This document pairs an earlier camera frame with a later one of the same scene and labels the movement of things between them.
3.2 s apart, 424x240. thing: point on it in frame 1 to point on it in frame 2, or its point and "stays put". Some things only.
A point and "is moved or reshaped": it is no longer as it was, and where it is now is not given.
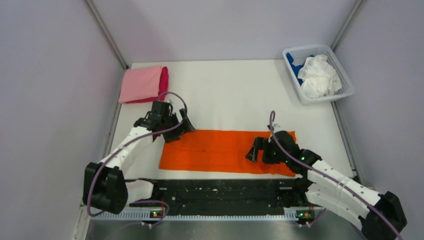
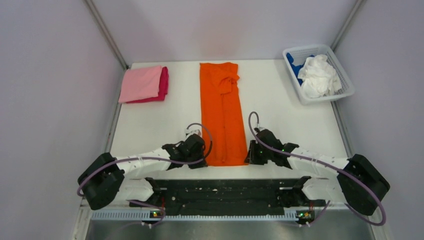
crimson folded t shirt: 163,88 stays put
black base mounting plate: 228,197 stays put
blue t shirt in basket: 296,69 stays put
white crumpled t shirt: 320,79 stays put
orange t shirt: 217,150 is moved or reshaped
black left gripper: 174,136 to 198,165
